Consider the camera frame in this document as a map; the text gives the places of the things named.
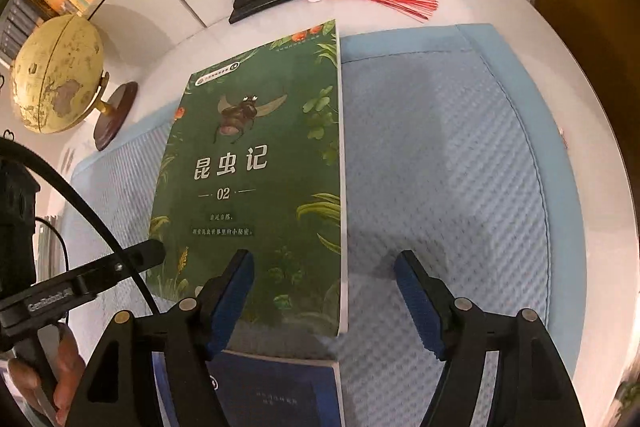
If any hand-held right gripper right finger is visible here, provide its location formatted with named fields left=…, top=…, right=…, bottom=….
left=394, top=251, right=586, bottom=427

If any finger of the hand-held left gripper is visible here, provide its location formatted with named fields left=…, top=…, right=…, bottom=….
left=75, top=241, right=167, bottom=294

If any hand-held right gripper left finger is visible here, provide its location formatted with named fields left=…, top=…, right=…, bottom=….
left=65, top=249, right=255, bottom=427

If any navy blue book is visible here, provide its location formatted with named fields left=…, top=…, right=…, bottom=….
left=150, top=347, right=347, bottom=427

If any dark green beetle book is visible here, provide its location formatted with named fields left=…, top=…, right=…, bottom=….
left=147, top=19, right=349, bottom=338

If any person's left hand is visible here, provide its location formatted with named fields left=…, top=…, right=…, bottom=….
left=7, top=324, right=86, bottom=425

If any blue quilted mat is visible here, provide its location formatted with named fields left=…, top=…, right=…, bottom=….
left=70, top=23, right=587, bottom=427

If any antique style globe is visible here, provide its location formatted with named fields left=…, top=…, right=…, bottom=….
left=11, top=13, right=138, bottom=152

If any row of dark grey volumes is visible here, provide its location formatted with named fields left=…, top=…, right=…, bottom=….
left=0, top=0, right=43, bottom=70

